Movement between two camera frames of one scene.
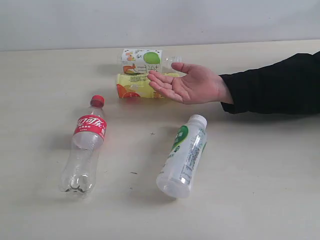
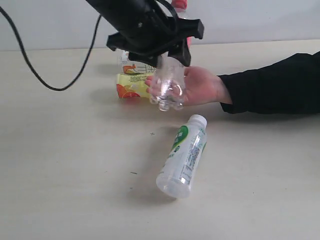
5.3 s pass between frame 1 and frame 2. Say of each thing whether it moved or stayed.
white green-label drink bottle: stayed
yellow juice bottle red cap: stayed
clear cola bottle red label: moved
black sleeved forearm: stayed
